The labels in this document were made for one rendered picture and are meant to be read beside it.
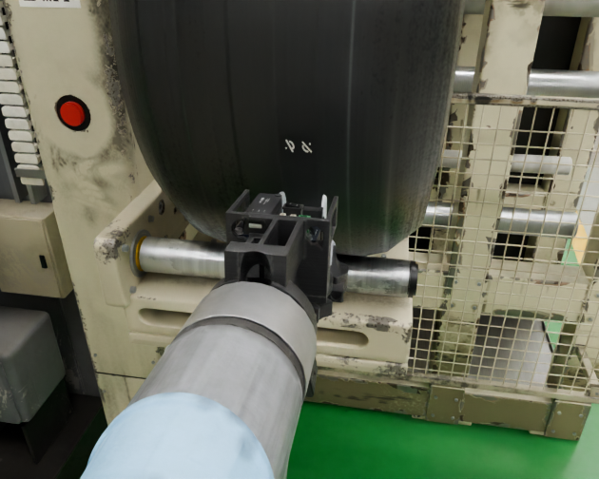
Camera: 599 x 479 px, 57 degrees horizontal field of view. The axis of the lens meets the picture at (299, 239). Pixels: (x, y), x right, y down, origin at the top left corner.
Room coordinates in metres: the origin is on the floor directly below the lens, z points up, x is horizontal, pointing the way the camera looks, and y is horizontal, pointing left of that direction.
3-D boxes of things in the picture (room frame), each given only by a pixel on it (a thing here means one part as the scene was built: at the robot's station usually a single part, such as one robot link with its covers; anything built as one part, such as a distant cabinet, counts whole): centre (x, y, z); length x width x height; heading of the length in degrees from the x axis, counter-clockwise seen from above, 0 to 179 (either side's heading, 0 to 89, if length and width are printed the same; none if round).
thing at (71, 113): (0.67, 0.28, 1.06); 0.03 x 0.02 x 0.03; 80
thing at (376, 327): (0.57, 0.04, 0.83); 0.36 x 0.09 x 0.06; 80
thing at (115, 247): (0.74, 0.19, 0.90); 0.40 x 0.03 x 0.10; 170
